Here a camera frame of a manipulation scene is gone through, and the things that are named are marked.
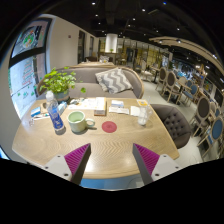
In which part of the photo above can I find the grey white chevron pillow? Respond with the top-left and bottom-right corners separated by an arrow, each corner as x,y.
94,68 -> 134,95

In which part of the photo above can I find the flat round red coaster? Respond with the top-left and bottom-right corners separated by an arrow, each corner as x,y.
101,120 -> 118,134

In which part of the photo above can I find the group of ceiling lights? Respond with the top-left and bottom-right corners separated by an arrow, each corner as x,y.
89,0 -> 221,61

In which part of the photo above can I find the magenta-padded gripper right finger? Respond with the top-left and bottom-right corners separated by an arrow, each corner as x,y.
132,143 -> 183,186

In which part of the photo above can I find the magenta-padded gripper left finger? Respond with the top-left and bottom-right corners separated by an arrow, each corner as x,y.
43,142 -> 92,186

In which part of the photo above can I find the group of dining chairs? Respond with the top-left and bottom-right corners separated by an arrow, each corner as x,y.
146,64 -> 224,158

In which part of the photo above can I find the grey curved sofa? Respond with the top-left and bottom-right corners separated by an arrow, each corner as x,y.
36,65 -> 145,100

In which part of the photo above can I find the white green tube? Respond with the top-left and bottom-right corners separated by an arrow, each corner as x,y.
33,113 -> 51,120

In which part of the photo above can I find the white round column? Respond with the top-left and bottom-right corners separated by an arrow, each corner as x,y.
104,33 -> 119,54

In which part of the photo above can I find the small teal box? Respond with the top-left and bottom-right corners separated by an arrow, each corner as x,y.
58,101 -> 68,114

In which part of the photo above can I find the light green mug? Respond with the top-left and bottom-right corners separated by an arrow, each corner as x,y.
67,110 -> 96,134

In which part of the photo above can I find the clear plastic cup with straw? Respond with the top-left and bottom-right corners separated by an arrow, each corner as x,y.
137,96 -> 154,127

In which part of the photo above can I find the window with festive decals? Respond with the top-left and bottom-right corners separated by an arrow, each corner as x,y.
8,18 -> 53,119

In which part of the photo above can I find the yellow square table sign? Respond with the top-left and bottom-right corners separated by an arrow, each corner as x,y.
136,98 -> 149,108

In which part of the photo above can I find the green potted plant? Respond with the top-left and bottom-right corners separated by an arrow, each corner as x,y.
39,66 -> 88,103

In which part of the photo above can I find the dark grey tufted chair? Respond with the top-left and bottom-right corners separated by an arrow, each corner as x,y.
150,103 -> 194,150

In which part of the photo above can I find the white orange cardboard box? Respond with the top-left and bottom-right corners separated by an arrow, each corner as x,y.
93,96 -> 108,117

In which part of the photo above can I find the clear blue-labelled water bottle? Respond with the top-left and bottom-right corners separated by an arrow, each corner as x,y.
45,90 -> 67,133

